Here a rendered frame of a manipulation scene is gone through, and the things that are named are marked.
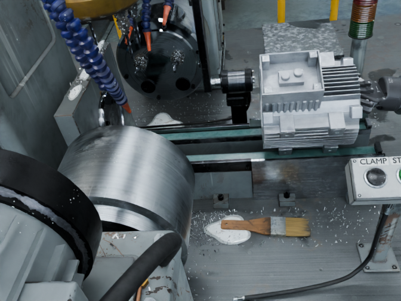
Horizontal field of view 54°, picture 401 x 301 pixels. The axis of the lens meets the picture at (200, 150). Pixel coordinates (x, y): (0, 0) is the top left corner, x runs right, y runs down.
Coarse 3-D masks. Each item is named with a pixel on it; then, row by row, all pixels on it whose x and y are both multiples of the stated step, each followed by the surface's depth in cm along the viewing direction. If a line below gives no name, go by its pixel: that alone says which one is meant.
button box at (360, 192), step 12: (396, 156) 64; (348, 168) 67; (360, 168) 64; (384, 168) 64; (396, 168) 63; (348, 180) 67; (360, 180) 64; (396, 180) 63; (348, 192) 67; (360, 192) 63; (372, 192) 63; (384, 192) 62; (396, 192) 62; (360, 204) 67
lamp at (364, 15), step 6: (354, 6) 100; (360, 6) 99; (366, 6) 98; (372, 6) 99; (354, 12) 101; (360, 12) 100; (366, 12) 99; (372, 12) 100; (354, 18) 102; (360, 18) 101; (366, 18) 100; (372, 18) 101
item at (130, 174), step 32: (96, 128) 67; (128, 128) 66; (64, 160) 65; (96, 160) 60; (128, 160) 60; (160, 160) 63; (96, 192) 55; (128, 192) 56; (160, 192) 59; (192, 192) 70; (128, 224) 54; (160, 224) 57
